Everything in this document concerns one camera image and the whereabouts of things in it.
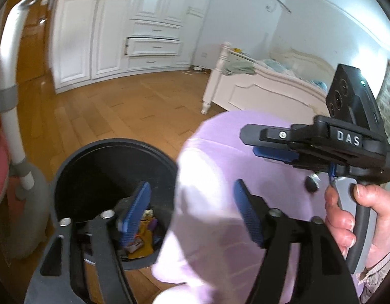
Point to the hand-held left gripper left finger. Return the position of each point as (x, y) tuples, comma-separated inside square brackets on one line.
[(134, 215)]

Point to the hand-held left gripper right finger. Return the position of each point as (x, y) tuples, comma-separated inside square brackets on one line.
[(249, 212)]

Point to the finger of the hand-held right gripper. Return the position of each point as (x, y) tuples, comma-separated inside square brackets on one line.
[(271, 136)]

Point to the yellow snack wrapper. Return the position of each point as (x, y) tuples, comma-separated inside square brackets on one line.
[(144, 243)]

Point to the black round trash bin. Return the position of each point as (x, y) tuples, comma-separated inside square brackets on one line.
[(87, 171)]

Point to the person's right forearm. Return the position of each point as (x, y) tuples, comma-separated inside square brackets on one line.
[(378, 275)]

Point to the person's right hand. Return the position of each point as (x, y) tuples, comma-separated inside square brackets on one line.
[(340, 224)]

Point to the purple tablecloth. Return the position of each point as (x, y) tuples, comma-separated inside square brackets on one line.
[(220, 152)]

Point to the light blue blanket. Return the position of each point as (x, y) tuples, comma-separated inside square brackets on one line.
[(277, 66)]

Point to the pale green cloth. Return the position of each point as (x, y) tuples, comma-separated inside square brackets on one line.
[(241, 65)]

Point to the white power strip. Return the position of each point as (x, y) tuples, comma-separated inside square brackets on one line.
[(198, 68)]

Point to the pink grey desk chair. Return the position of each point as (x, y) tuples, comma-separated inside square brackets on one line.
[(0, 164)]

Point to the white panelled wardrobe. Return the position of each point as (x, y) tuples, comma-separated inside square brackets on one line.
[(77, 38)]

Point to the white grey standing appliance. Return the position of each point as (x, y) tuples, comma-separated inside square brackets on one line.
[(11, 69)]

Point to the brown wooden door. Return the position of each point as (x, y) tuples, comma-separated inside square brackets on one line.
[(33, 47)]

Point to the white bed frame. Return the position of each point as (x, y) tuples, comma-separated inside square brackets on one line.
[(261, 91)]

